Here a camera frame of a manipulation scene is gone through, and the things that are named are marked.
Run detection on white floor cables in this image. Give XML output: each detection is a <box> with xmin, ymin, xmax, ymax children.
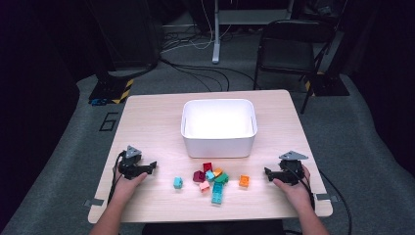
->
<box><xmin>161</xmin><ymin>0</ymin><xmax>233</xmax><ymax>53</ymax></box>

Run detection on person's dark pants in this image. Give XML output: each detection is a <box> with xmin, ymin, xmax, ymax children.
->
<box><xmin>141</xmin><ymin>218</ymin><xmax>286</xmax><ymax>235</ymax></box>

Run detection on dark curtain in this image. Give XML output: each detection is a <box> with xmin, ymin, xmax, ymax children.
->
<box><xmin>339</xmin><ymin>0</ymin><xmax>415</xmax><ymax>177</ymax></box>
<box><xmin>0</xmin><ymin>0</ymin><xmax>99</xmax><ymax>229</ymax></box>

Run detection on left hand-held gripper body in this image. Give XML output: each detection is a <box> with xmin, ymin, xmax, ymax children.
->
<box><xmin>116</xmin><ymin>145</ymin><xmax>145</xmax><ymax>181</ymax></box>

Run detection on black floor cables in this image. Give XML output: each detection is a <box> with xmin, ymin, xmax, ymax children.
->
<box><xmin>160</xmin><ymin>57</ymin><xmax>258</xmax><ymax>92</ymax></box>

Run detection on white plastic bin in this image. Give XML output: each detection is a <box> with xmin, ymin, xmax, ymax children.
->
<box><xmin>180</xmin><ymin>98</ymin><xmax>258</xmax><ymax>160</ymax></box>

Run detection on left hand-held gripper cable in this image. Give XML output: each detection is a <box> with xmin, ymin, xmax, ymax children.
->
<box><xmin>107</xmin><ymin>150</ymin><xmax>126</xmax><ymax>205</ymax></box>

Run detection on maroon toy brick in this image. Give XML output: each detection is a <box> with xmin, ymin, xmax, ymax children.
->
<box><xmin>192</xmin><ymin>169</ymin><xmax>207</xmax><ymax>183</ymax></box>

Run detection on white desk frame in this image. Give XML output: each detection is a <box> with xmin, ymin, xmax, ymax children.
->
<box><xmin>211</xmin><ymin>0</ymin><xmax>295</xmax><ymax>65</ymax></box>

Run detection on long turquoise toy brick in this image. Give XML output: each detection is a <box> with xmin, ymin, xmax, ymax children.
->
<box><xmin>210</xmin><ymin>181</ymin><xmax>225</xmax><ymax>206</ymax></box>

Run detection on grey tape strip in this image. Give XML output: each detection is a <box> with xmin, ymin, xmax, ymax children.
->
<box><xmin>82</xmin><ymin>198</ymin><xmax>105</xmax><ymax>208</ymax></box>
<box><xmin>315</xmin><ymin>193</ymin><xmax>339</xmax><ymax>203</ymax></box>

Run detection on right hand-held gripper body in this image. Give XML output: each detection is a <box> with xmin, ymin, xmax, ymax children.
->
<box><xmin>278</xmin><ymin>150</ymin><xmax>309</xmax><ymax>186</ymax></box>

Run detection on person's left hand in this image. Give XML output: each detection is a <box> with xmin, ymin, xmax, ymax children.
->
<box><xmin>112</xmin><ymin>166</ymin><xmax>149</xmax><ymax>202</ymax></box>

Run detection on black folding chair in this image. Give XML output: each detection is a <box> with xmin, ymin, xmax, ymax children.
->
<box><xmin>253</xmin><ymin>19</ymin><xmax>337</xmax><ymax>116</ymax></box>

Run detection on hand-held gripper cable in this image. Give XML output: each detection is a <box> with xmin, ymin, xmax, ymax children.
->
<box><xmin>282</xmin><ymin>163</ymin><xmax>353</xmax><ymax>235</ymax></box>
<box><xmin>107</xmin><ymin>150</ymin><xmax>126</xmax><ymax>205</ymax></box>

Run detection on person's right hand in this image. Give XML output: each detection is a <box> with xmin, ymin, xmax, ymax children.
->
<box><xmin>273</xmin><ymin>165</ymin><xmax>312</xmax><ymax>212</ymax></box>

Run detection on black stand base yellow stripes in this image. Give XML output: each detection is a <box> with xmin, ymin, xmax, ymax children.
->
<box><xmin>88</xmin><ymin>77</ymin><xmax>135</xmax><ymax>106</ymax></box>

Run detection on right hand-held gripper cable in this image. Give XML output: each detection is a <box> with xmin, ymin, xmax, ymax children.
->
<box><xmin>282</xmin><ymin>163</ymin><xmax>353</xmax><ymax>235</ymax></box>

